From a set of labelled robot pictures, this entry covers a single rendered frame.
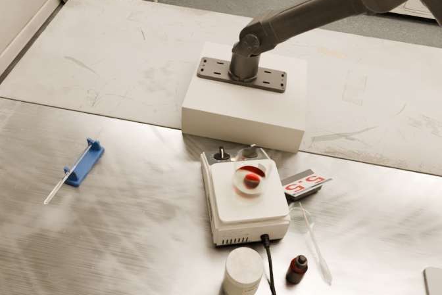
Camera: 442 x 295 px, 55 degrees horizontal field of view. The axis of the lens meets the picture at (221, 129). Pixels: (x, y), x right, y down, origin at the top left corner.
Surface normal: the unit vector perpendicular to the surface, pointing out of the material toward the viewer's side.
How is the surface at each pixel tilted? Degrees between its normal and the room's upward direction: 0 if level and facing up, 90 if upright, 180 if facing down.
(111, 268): 0
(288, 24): 79
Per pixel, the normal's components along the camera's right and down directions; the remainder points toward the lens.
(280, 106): 0.11, -0.71
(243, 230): 0.15, 0.74
